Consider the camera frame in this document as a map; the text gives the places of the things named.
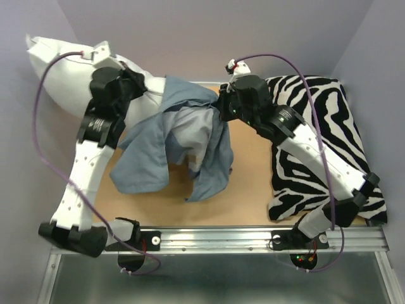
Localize white pillow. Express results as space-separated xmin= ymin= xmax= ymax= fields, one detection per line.
xmin=25 ymin=35 xmax=166 ymax=128

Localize blue grey pillowcase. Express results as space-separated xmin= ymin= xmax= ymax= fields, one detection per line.
xmin=110 ymin=76 xmax=234 ymax=202

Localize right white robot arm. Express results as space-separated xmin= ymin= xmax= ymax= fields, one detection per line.
xmin=215 ymin=74 xmax=380 ymax=251

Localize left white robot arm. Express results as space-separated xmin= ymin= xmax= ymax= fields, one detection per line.
xmin=38 ymin=67 xmax=146 ymax=258

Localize zebra print pillow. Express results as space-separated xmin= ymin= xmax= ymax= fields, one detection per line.
xmin=266 ymin=75 xmax=370 ymax=221

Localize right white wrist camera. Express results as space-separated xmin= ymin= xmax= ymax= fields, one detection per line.
xmin=225 ymin=59 xmax=251 ymax=82

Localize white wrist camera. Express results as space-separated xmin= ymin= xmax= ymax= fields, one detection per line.
xmin=82 ymin=45 xmax=121 ymax=69
xmin=225 ymin=59 xmax=251 ymax=82

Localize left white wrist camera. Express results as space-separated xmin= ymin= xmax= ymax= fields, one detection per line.
xmin=82 ymin=45 xmax=121 ymax=69

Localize aluminium mounting rail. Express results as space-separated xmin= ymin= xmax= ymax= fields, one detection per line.
xmin=50 ymin=225 xmax=390 ymax=254

